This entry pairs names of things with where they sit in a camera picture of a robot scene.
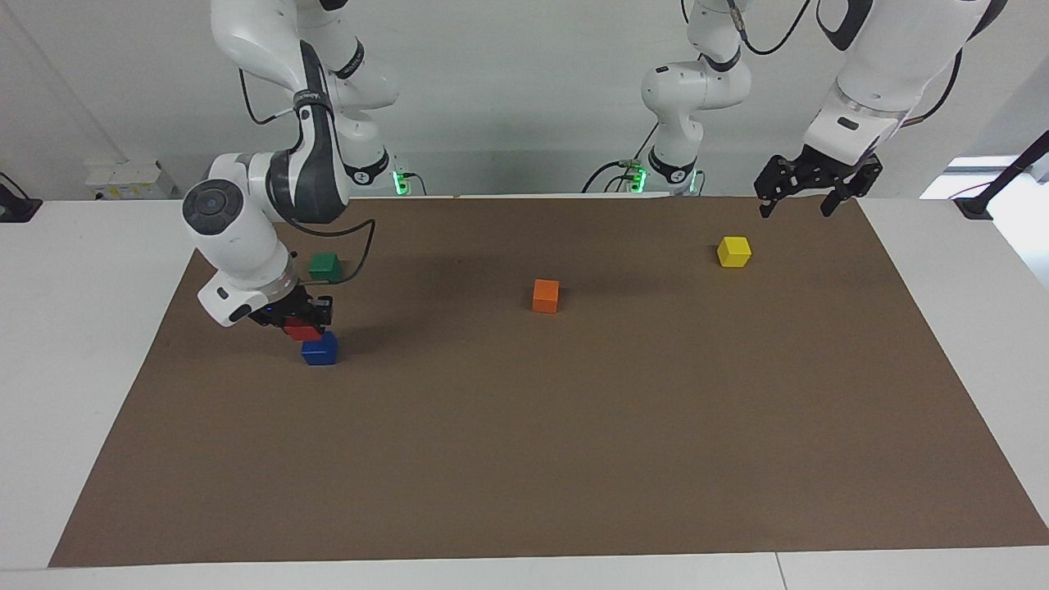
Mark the red wooden block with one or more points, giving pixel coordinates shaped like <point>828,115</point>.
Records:
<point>303,332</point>

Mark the black slanted camera stand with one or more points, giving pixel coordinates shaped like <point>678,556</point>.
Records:
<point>1004,176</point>

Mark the brown table mat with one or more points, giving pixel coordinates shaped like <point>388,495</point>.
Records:
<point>574,451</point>

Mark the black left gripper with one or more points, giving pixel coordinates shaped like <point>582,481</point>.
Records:
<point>811,172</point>

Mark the blue wooden block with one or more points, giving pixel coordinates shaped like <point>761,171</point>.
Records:
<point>320,351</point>

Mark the yellow wooden block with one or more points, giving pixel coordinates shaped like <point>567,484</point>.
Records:
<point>734,251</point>

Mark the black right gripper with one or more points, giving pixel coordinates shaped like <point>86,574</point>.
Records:
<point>287,307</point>

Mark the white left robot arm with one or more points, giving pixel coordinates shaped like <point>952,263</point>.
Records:
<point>885,65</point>

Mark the white wall power box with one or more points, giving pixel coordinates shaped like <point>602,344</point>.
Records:
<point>131,180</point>

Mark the orange wooden block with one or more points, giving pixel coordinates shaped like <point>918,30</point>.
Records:
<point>546,297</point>

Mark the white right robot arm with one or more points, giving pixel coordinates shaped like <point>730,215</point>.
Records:
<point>238,229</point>

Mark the black clamp stand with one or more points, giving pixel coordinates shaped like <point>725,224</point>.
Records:
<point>16,206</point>

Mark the green wooden block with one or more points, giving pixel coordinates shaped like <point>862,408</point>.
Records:
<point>324,266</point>

